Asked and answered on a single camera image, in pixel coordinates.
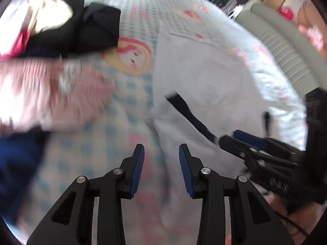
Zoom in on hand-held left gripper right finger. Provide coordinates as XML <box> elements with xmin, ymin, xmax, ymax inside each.
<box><xmin>179</xmin><ymin>143</ymin><xmax>294</xmax><ymax>245</ymax></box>

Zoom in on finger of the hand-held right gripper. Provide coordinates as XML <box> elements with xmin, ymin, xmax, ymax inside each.
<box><xmin>219</xmin><ymin>135</ymin><xmax>299</xmax><ymax>174</ymax></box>
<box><xmin>233</xmin><ymin>130</ymin><xmax>304</xmax><ymax>157</ymax></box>

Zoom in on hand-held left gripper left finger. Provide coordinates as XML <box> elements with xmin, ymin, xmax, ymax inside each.
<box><xmin>26</xmin><ymin>143</ymin><xmax>145</xmax><ymax>245</ymax></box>

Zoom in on white T-shirt with navy trim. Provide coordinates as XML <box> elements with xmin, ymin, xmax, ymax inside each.
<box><xmin>149</xmin><ymin>22</ymin><xmax>272</xmax><ymax>238</ymax></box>

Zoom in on person's right forearm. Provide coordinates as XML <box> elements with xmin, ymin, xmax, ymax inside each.
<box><xmin>266</xmin><ymin>191</ymin><xmax>317</xmax><ymax>245</ymax></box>

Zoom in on blue checked cartoon blanket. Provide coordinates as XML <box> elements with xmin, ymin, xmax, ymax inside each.
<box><xmin>0</xmin><ymin>0</ymin><xmax>308</xmax><ymax>245</ymax></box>

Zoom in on grey padded headboard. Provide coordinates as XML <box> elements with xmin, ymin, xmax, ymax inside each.
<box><xmin>235</xmin><ymin>4</ymin><xmax>327</xmax><ymax>100</ymax></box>

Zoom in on pink white cat plush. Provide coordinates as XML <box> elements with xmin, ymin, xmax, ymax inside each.
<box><xmin>298</xmin><ymin>24</ymin><xmax>325</xmax><ymax>51</ymax></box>

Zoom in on navy garment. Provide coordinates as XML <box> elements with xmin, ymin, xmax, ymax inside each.
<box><xmin>0</xmin><ymin>45</ymin><xmax>63</xmax><ymax>226</ymax></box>

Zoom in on red plush toy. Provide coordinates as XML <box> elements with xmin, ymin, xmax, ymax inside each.
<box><xmin>277</xmin><ymin>5</ymin><xmax>294</xmax><ymax>21</ymax></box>

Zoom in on pink cat print pyjama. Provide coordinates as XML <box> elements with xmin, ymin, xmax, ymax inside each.
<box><xmin>0</xmin><ymin>57</ymin><xmax>116</xmax><ymax>136</ymax></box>

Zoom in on white power strip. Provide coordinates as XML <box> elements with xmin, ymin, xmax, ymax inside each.
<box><xmin>227</xmin><ymin>5</ymin><xmax>243</xmax><ymax>19</ymax></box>

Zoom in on magenta garment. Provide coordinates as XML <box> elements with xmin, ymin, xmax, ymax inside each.
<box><xmin>11</xmin><ymin>27</ymin><xmax>30</xmax><ymax>55</ymax></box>

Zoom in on cream garment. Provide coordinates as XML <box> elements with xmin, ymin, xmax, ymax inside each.
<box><xmin>27</xmin><ymin>0</ymin><xmax>74</xmax><ymax>35</ymax></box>

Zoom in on white garment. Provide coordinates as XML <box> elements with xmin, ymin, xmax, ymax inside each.
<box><xmin>0</xmin><ymin>1</ymin><xmax>28</xmax><ymax>57</ymax></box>

